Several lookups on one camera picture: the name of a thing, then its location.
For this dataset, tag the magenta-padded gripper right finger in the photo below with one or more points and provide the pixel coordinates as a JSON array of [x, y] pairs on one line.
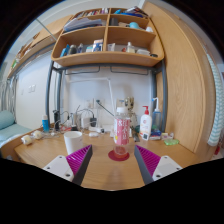
[[163, 166]]

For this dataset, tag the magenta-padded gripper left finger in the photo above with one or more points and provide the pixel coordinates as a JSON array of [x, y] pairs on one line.
[[61, 166]]

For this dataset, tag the pink-labelled clear drink bottle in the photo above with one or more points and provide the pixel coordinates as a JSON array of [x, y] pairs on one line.
[[121, 133]]

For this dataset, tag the small green flat item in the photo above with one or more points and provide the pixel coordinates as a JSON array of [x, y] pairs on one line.
[[171, 142]]

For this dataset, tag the white paper cup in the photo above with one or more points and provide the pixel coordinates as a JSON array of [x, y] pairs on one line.
[[73, 141]]

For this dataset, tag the small white oval case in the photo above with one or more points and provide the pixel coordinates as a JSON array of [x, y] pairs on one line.
[[93, 134]]

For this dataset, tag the small blue bottle white cap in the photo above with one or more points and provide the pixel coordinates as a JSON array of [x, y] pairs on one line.
[[45, 124]]

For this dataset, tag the white pump bottle red top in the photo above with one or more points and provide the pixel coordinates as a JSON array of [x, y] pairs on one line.
[[145, 123]]

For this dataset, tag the black upright stand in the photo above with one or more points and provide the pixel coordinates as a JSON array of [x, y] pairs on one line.
[[56, 120]]

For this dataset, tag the white power strip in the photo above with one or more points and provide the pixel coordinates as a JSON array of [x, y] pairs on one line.
[[96, 129]]

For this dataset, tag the flat round red coaster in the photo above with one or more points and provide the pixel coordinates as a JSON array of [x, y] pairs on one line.
[[111, 156]]

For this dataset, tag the black power adapter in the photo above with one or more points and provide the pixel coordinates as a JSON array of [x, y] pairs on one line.
[[93, 122]]

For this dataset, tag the brown tree creature figurine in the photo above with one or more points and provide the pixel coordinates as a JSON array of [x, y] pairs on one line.
[[130, 103]]

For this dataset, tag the teal cushion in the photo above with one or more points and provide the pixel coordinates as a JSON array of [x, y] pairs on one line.
[[6, 119]]

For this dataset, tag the wooden wardrobe side panel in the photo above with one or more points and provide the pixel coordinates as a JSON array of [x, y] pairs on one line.
[[186, 93]]

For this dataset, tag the striped white green curtain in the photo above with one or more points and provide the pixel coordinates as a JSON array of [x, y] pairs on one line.
[[216, 110]]

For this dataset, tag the wooden shelf unit with items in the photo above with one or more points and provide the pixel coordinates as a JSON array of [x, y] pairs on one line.
[[106, 58]]

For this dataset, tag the grey metal desk frame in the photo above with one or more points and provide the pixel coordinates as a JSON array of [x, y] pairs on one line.
[[163, 100]]

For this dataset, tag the long wooden wall shelf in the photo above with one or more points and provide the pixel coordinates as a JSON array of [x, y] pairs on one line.
[[33, 46]]

